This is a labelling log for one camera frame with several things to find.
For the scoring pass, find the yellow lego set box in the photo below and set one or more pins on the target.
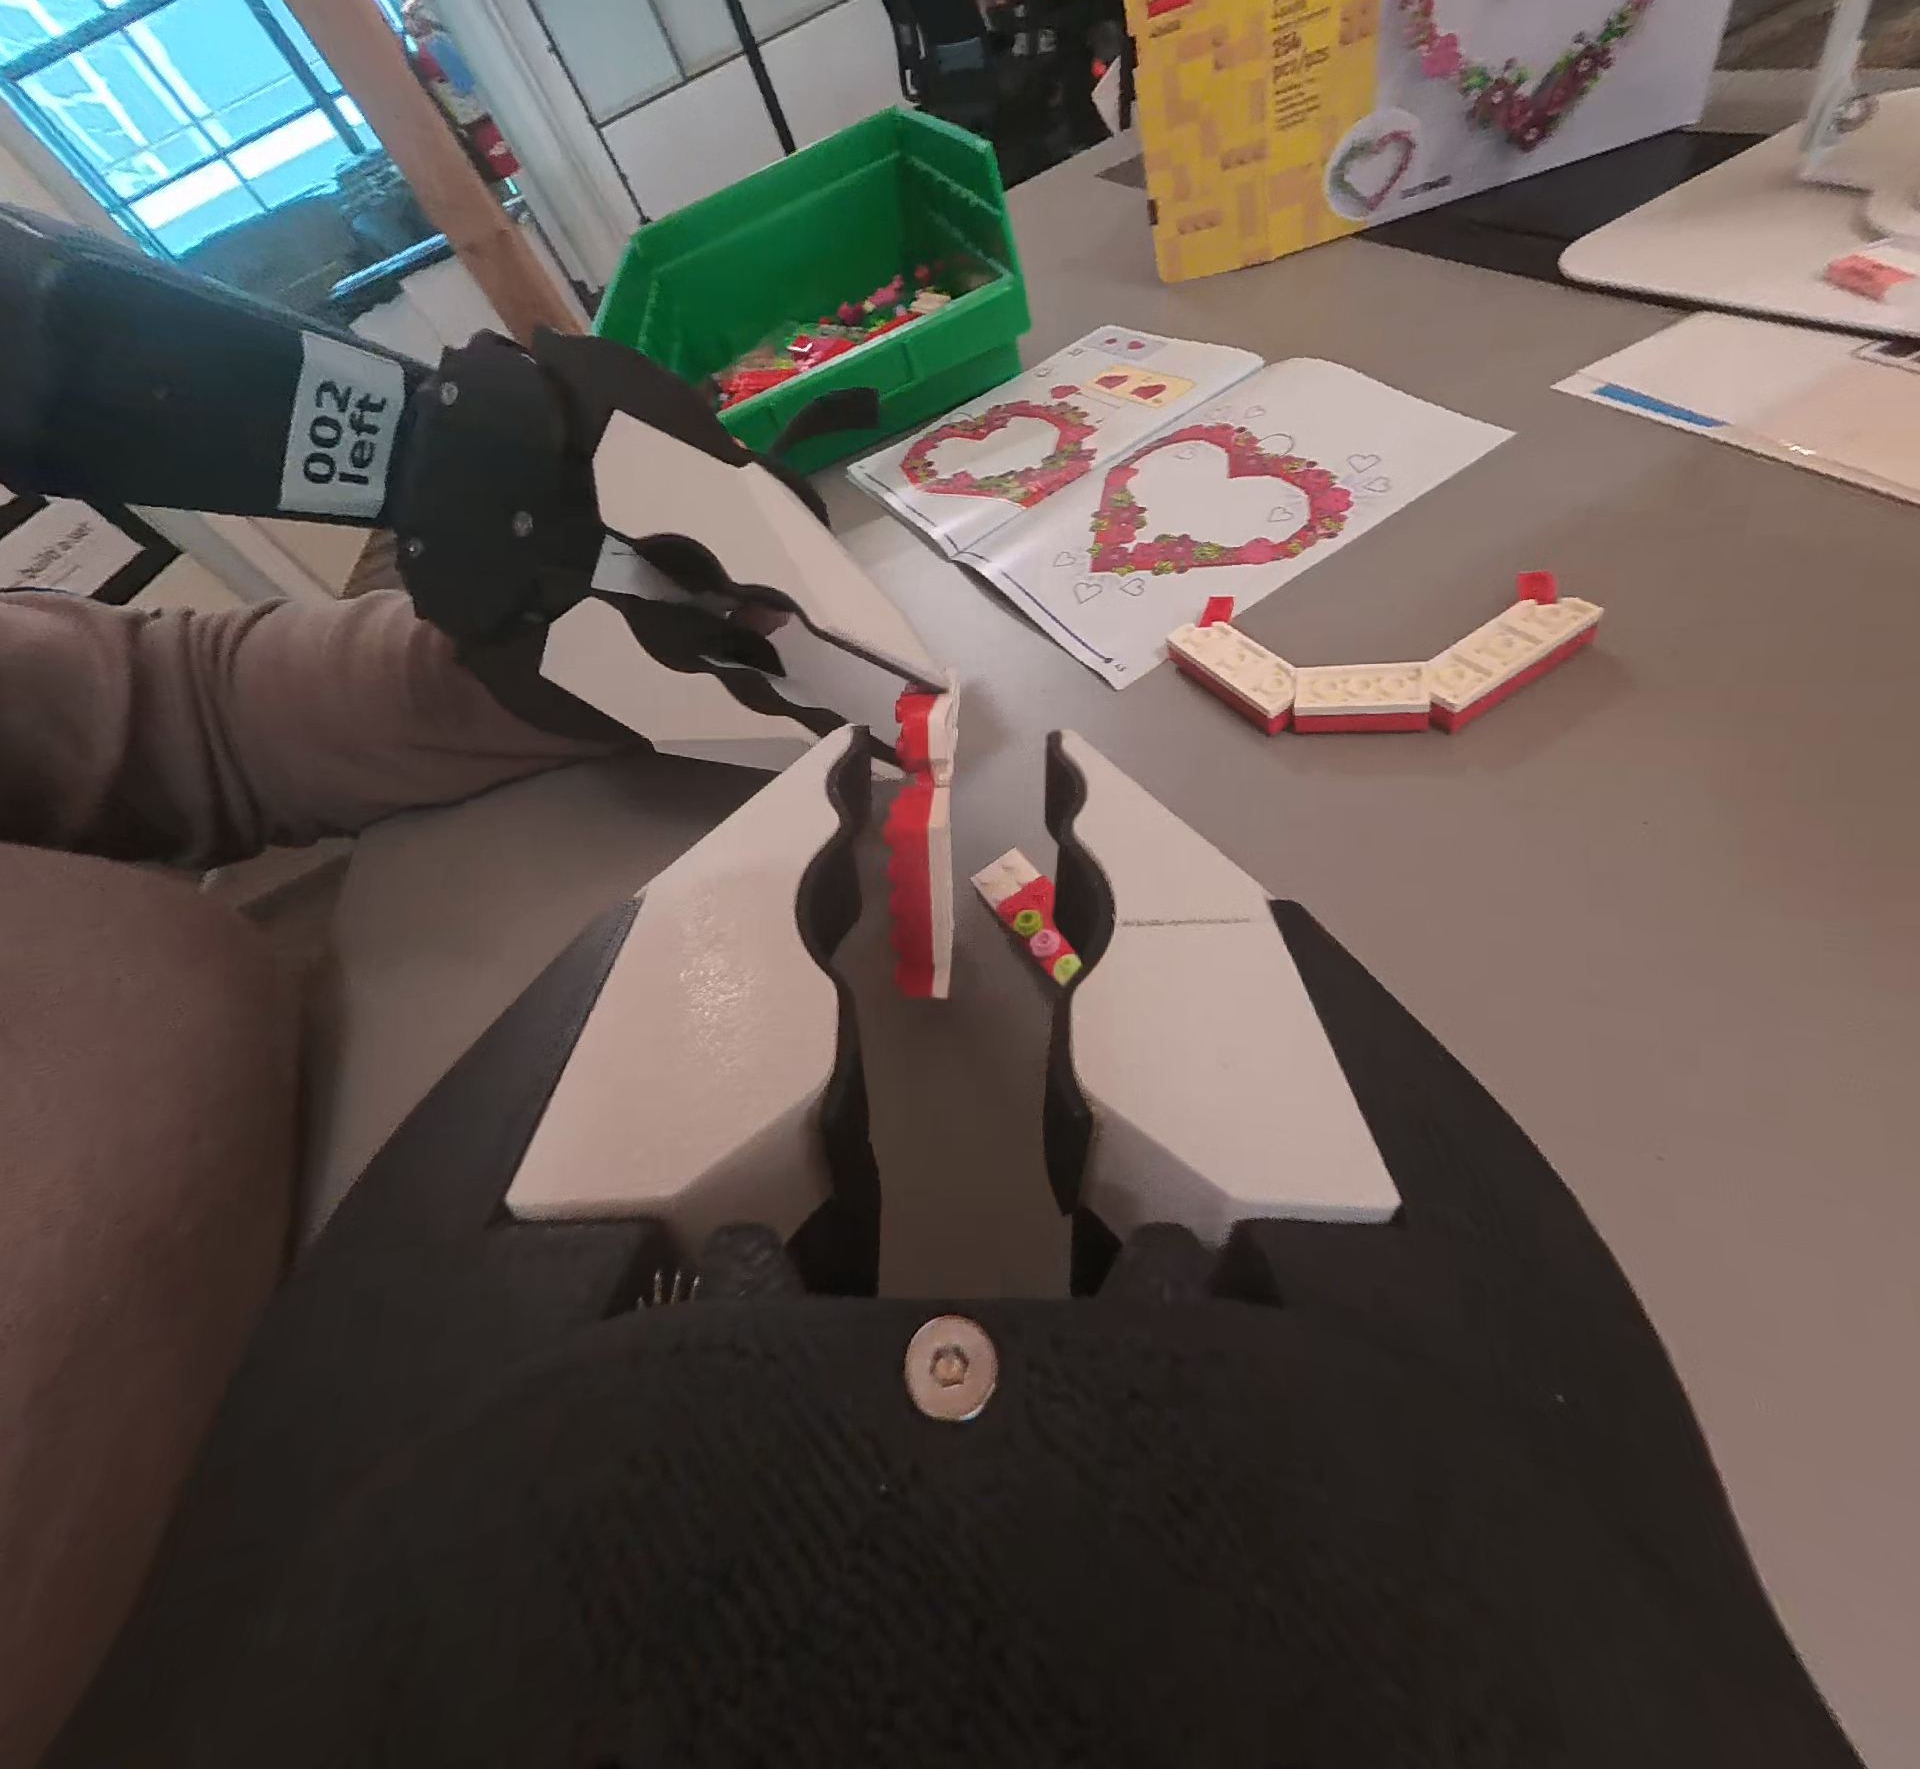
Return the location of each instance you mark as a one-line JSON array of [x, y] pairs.
[[1275, 73]]

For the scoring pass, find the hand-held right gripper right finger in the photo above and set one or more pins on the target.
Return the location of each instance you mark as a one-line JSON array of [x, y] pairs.
[[1213, 1050]]

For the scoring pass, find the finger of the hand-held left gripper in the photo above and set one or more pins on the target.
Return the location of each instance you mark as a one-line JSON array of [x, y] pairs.
[[722, 509], [647, 675]]

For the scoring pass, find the small red white packet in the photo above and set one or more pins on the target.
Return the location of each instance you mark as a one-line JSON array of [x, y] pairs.
[[1867, 273]]

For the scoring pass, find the person's brown clothing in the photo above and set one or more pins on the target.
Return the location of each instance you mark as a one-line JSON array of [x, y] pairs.
[[135, 1276]]

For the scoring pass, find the wooden top white tilt stand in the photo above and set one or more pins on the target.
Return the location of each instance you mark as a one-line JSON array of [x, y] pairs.
[[1725, 241]]

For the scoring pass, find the red fire extinguisher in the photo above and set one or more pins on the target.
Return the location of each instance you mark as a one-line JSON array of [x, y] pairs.
[[458, 89]]

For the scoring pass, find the pile of lego pieces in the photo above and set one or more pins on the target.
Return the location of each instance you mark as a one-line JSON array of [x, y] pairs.
[[842, 338]]

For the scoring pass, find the red white lego segment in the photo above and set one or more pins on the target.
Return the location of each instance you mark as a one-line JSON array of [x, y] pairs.
[[920, 886]]

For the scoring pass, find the red white lego arc assembly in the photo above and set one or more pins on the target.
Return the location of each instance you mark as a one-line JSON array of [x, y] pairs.
[[1358, 696]]

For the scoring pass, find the lego instruction booklet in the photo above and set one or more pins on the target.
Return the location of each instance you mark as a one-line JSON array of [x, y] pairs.
[[1200, 493]]

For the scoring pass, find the large paned window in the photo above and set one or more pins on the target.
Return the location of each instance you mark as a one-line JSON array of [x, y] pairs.
[[164, 45]]

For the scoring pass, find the wooden support post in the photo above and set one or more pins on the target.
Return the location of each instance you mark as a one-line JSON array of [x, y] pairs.
[[377, 73]]

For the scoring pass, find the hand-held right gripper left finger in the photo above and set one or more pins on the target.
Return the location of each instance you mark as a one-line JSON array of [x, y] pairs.
[[692, 1050]]

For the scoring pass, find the green plastic bin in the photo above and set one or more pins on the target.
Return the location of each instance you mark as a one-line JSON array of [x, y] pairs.
[[842, 224]]

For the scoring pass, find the clear plastic bag with label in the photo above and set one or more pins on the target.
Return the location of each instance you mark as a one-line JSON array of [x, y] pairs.
[[1770, 405]]

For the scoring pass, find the person's left forearm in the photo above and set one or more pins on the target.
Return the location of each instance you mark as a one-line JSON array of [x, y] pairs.
[[270, 719]]

